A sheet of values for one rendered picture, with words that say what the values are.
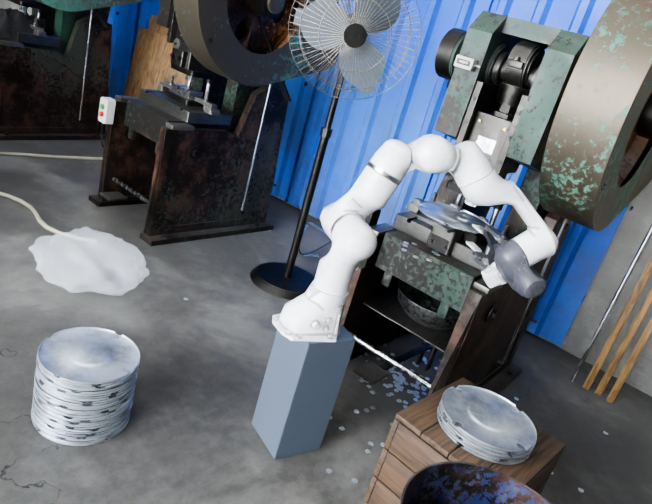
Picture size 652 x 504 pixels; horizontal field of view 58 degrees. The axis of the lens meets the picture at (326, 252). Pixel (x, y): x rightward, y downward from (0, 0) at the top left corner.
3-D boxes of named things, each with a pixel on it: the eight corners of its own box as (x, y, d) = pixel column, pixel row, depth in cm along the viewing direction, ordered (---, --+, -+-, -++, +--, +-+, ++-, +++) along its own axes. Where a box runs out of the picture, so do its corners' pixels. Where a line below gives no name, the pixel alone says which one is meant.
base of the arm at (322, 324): (291, 346, 170) (303, 305, 164) (263, 312, 183) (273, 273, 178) (352, 340, 182) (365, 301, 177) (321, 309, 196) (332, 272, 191)
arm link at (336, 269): (329, 307, 167) (353, 229, 158) (308, 277, 182) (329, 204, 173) (363, 309, 172) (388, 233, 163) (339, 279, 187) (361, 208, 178)
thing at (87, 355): (101, 397, 162) (101, 395, 162) (14, 359, 167) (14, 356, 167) (157, 351, 188) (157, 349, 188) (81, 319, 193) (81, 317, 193)
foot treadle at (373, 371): (368, 394, 218) (373, 383, 217) (348, 380, 223) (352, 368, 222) (440, 351, 264) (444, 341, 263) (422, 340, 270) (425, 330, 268)
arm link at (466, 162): (462, 112, 170) (473, 111, 153) (489, 167, 172) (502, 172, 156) (403, 144, 172) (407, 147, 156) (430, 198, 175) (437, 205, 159)
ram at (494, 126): (481, 198, 213) (512, 118, 202) (446, 183, 220) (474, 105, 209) (499, 195, 226) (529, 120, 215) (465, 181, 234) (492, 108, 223)
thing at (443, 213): (425, 197, 237) (426, 195, 237) (494, 222, 230) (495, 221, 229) (408, 211, 211) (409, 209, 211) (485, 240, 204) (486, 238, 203)
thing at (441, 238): (437, 263, 208) (449, 228, 203) (404, 246, 215) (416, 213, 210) (466, 253, 228) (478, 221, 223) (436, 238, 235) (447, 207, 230)
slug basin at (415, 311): (445, 347, 225) (454, 325, 222) (375, 306, 243) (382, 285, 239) (480, 326, 252) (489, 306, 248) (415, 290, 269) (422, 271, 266)
